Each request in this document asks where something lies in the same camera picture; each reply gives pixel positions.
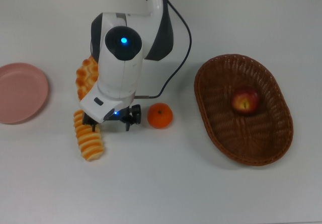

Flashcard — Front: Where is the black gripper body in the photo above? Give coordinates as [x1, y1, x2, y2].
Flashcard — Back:
[110, 106, 132, 123]

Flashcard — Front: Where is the striped bread roll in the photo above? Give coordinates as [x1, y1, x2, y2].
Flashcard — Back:
[72, 109, 105, 162]

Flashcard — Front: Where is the orange mandarin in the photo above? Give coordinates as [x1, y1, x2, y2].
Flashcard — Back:
[146, 102, 174, 129]

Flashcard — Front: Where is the braided bread loaf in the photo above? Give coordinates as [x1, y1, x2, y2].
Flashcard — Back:
[75, 54, 100, 102]

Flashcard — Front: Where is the red apple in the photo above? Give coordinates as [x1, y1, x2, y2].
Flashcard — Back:
[230, 86, 261, 116]

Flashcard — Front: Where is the pink plate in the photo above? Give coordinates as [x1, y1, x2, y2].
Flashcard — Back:
[0, 62, 49, 125]

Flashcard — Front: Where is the brown woven basket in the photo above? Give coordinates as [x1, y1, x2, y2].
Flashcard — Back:
[193, 54, 294, 167]

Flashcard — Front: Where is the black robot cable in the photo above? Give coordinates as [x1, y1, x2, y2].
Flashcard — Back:
[134, 0, 193, 100]

